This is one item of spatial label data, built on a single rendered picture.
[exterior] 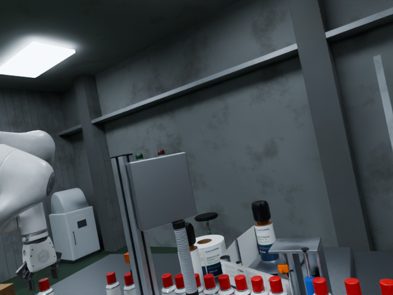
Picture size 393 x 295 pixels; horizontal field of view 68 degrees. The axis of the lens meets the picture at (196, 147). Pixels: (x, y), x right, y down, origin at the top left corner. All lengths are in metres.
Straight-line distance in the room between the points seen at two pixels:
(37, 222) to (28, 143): 0.41
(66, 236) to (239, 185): 3.24
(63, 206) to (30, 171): 5.08
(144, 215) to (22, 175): 0.31
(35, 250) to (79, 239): 4.67
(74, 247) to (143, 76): 3.24
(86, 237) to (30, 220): 4.77
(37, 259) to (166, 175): 0.60
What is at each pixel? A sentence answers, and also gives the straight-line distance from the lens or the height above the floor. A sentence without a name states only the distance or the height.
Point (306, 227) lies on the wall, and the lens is 4.06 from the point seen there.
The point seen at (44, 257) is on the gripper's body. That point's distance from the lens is 1.24.
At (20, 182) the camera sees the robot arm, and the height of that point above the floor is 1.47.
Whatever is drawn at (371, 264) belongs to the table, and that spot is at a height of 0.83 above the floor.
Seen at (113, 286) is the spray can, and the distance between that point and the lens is 1.23.
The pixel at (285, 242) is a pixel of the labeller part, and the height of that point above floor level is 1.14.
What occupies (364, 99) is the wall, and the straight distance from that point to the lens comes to 3.74.
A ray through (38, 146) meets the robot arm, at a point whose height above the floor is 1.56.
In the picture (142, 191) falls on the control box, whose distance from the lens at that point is 0.81.
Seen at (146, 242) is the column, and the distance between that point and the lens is 0.89.
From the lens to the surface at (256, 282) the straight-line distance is 0.91.
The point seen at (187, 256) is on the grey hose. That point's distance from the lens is 0.86.
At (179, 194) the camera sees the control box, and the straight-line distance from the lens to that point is 0.85.
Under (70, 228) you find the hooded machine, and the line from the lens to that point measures 5.78.
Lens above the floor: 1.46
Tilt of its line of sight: 1 degrees up
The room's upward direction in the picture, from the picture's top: 11 degrees counter-clockwise
